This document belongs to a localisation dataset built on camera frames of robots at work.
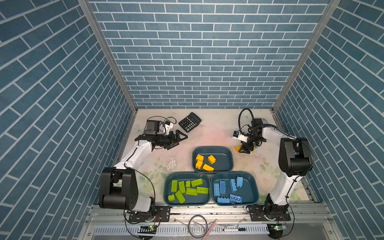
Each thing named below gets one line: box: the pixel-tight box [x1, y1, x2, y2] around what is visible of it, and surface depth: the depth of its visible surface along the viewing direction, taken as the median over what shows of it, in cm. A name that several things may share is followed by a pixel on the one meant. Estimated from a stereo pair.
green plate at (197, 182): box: [191, 178, 204, 188], surface depth 85 cm
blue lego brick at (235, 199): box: [229, 194, 243, 204], surface depth 79 cm
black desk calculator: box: [178, 112, 202, 133], surface depth 111 cm
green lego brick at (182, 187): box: [178, 181, 186, 194], surface depth 83 cm
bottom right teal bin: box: [210, 171, 260, 207], surface depth 82 cm
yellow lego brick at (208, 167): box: [202, 163, 215, 172], surface depth 91 cm
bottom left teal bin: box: [163, 171, 211, 206], surface depth 82 cm
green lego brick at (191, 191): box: [185, 188, 198, 196], surface depth 82 cm
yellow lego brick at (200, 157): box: [195, 154, 205, 162], surface depth 93 cm
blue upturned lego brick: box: [213, 183, 220, 196], surface depth 82 cm
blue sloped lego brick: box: [236, 176, 244, 188], surface depth 84 cm
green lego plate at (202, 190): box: [196, 186, 209, 194], surface depth 82 cm
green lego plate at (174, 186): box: [171, 180, 178, 192], surface depth 84 cm
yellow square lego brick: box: [195, 160, 204, 170], surface depth 90 cm
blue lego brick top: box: [217, 196, 230, 204], surface depth 78 cm
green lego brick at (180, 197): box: [175, 190, 186, 205], surface depth 79 cm
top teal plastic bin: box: [192, 146, 234, 173], surface depth 94 cm
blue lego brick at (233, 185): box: [229, 178, 238, 192], surface depth 82 cm
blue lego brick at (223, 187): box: [219, 180, 227, 194], surface depth 83 cm
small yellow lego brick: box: [207, 155, 217, 165], surface depth 93 cm
